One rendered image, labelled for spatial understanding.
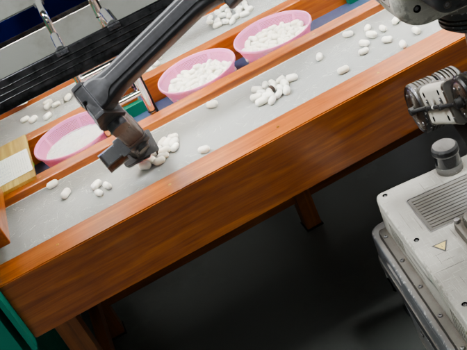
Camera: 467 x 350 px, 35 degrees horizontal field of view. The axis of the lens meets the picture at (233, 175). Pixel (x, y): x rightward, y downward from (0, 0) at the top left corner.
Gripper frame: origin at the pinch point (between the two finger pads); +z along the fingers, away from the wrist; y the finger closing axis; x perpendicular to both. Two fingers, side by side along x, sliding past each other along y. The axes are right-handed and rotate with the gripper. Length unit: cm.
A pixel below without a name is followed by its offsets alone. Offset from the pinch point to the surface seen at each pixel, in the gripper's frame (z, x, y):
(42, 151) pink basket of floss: 29.8, -22.1, 25.9
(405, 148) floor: 81, 29, -97
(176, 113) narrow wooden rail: 10.3, -8.4, -15.7
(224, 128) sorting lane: -4.3, 5.3, -23.8
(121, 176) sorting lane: -1.0, 3.4, 7.3
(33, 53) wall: 171, -114, 19
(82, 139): 27.7, -19.1, 13.0
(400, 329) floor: 21, 80, -45
